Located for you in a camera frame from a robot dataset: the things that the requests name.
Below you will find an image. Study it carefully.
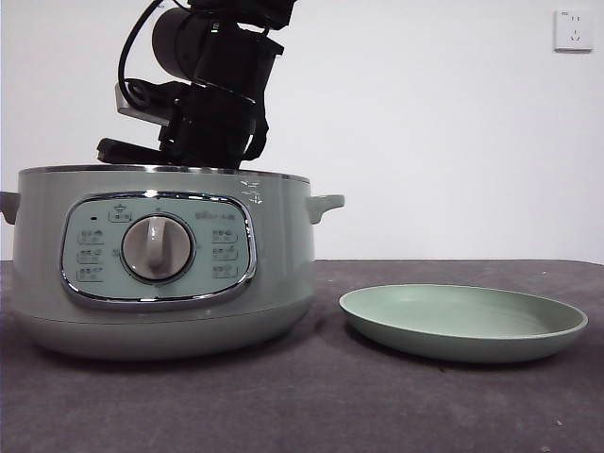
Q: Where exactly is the black camera cable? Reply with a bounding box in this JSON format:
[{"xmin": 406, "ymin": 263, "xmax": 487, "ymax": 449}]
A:
[{"xmin": 117, "ymin": 0, "xmax": 164, "ymax": 103}]

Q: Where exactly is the white wall socket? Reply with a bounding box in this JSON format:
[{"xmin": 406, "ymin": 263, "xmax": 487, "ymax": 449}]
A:
[{"xmin": 552, "ymin": 8, "xmax": 596, "ymax": 53}]

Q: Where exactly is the pale green electric steamer pot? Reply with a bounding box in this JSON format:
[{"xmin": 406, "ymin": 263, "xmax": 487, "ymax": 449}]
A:
[{"xmin": 0, "ymin": 164, "xmax": 345, "ymax": 363}]

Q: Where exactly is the pale green round plate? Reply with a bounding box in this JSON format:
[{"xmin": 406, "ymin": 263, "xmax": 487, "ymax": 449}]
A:
[{"xmin": 338, "ymin": 284, "xmax": 590, "ymax": 364}]

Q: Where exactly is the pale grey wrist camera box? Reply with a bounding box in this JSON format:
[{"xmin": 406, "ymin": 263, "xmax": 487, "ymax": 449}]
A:
[{"xmin": 114, "ymin": 82, "xmax": 164, "ymax": 126}]

